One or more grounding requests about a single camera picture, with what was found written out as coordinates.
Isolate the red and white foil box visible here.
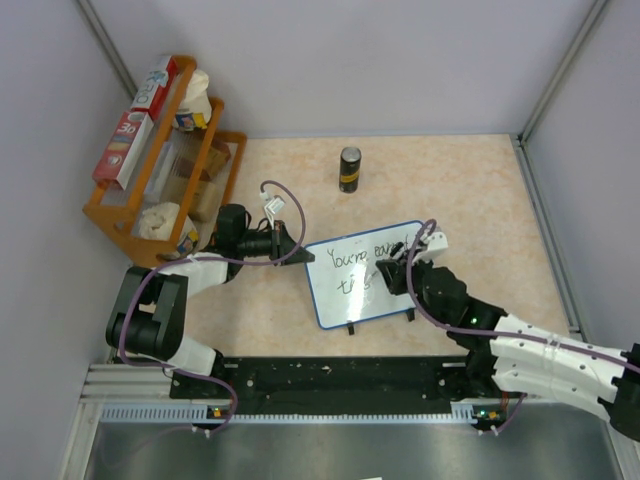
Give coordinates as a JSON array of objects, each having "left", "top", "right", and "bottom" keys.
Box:
[{"left": 92, "top": 110, "right": 154, "bottom": 190}]

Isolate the tan wrapped soap block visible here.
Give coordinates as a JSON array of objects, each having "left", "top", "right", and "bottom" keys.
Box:
[{"left": 189, "top": 181, "right": 218, "bottom": 222}]

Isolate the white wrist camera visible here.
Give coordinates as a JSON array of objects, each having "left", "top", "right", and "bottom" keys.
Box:
[
  {"left": 412, "top": 229, "right": 449, "bottom": 264},
  {"left": 260, "top": 191, "right": 286, "bottom": 227}
]

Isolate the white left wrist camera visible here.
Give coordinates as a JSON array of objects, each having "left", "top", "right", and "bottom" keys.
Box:
[{"left": 260, "top": 191, "right": 286, "bottom": 227}]

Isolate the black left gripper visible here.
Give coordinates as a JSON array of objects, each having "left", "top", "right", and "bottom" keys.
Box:
[{"left": 238, "top": 220, "right": 313, "bottom": 266}]

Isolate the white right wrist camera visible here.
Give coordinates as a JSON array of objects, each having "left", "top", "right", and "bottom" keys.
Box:
[{"left": 412, "top": 229, "right": 449, "bottom": 264}]

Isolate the red and white wrap box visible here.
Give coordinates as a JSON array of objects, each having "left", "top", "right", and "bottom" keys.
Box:
[{"left": 131, "top": 55, "right": 178, "bottom": 121}]

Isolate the blue framed whiteboard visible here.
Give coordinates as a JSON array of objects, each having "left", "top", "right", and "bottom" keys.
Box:
[{"left": 305, "top": 220, "right": 421, "bottom": 330}]

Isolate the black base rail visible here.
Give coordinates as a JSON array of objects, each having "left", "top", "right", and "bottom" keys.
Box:
[{"left": 169, "top": 355, "right": 506, "bottom": 416}]

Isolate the black capped whiteboard marker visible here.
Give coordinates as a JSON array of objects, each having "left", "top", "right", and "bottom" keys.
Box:
[{"left": 368, "top": 242, "right": 406, "bottom": 278}]

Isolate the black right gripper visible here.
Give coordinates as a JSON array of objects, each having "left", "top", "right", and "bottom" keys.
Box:
[{"left": 379, "top": 248, "right": 447, "bottom": 326}]

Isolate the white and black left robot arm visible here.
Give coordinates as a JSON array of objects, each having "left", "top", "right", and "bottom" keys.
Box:
[{"left": 105, "top": 204, "right": 315, "bottom": 397}]

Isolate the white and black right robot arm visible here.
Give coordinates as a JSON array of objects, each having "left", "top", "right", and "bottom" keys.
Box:
[{"left": 376, "top": 247, "right": 639, "bottom": 440}]

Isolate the white bag lower shelf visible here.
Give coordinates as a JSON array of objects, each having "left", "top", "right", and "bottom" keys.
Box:
[{"left": 139, "top": 202, "right": 199, "bottom": 260}]

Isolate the black Schweppes can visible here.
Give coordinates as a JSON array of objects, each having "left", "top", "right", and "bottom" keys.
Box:
[{"left": 339, "top": 147, "right": 362, "bottom": 193}]

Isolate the grey slotted cable duct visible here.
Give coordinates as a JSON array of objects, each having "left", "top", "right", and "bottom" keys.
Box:
[{"left": 100, "top": 403, "right": 505, "bottom": 426}]

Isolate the brown wrapped soap block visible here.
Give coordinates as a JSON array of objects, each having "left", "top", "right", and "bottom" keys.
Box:
[{"left": 206, "top": 138, "right": 231, "bottom": 177}]

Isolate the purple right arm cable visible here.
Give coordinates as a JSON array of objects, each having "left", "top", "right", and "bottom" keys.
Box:
[{"left": 405, "top": 218, "right": 640, "bottom": 376}]

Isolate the orange wooden shelf rack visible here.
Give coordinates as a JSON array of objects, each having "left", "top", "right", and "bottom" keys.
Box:
[{"left": 83, "top": 55, "right": 247, "bottom": 268}]

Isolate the white bag with cartoon label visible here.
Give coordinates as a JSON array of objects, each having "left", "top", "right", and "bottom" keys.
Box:
[{"left": 172, "top": 69, "right": 212, "bottom": 131}]

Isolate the clear plastic sheet pack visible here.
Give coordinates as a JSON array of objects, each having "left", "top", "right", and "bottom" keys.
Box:
[{"left": 144, "top": 141, "right": 198, "bottom": 202}]

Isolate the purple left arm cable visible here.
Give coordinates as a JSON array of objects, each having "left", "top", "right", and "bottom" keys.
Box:
[{"left": 119, "top": 180, "right": 306, "bottom": 436}]

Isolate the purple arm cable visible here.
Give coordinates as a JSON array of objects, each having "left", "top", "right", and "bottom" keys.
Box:
[
  {"left": 405, "top": 218, "right": 640, "bottom": 376},
  {"left": 119, "top": 180, "right": 306, "bottom": 436}
]

